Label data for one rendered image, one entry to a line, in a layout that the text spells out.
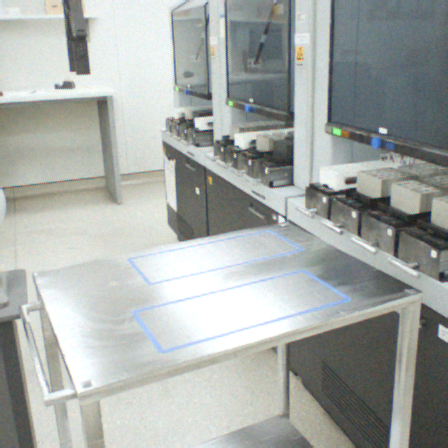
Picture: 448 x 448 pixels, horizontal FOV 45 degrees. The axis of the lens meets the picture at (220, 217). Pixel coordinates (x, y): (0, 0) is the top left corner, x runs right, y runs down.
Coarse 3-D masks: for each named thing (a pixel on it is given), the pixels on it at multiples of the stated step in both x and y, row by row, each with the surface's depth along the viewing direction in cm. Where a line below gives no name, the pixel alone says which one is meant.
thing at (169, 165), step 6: (168, 162) 329; (174, 162) 315; (168, 168) 331; (168, 174) 333; (168, 180) 335; (174, 180) 320; (168, 186) 337; (174, 186) 323; (168, 192) 339; (174, 192) 325; (168, 198) 342; (174, 198) 327; (174, 204) 329
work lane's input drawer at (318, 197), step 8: (312, 184) 166; (320, 184) 166; (312, 192) 165; (320, 192) 161; (328, 192) 158; (336, 192) 159; (344, 192) 159; (312, 200) 166; (320, 200) 161; (328, 200) 157; (296, 208) 167; (312, 208) 165; (320, 208) 162; (328, 208) 158; (312, 216) 159
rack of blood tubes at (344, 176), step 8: (320, 168) 166; (328, 168) 166; (336, 168) 165; (344, 168) 165; (352, 168) 164; (360, 168) 164; (368, 168) 163; (376, 168) 164; (320, 176) 167; (328, 176) 162; (336, 176) 158; (344, 176) 159; (352, 176) 171; (328, 184) 163; (336, 184) 159; (344, 184) 160; (352, 184) 161
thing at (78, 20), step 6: (72, 0) 110; (78, 0) 110; (72, 6) 110; (78, 6) 110; (72, 12) 110; (78, 12) 110; (72, 18) 110; (78, 18) 110; (78, 24) 109; (84, 24) 110; (84, 30) 110; (84, 36) 110
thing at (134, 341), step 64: (128, 256) 115; (192, 256) 114; (256, 256) 113; (320, 256) 112; (64, 320) 90; (128, 320) 89; (192, 320) 88; (256, 320) 87; (320, 320) 87; (128, 384) 74
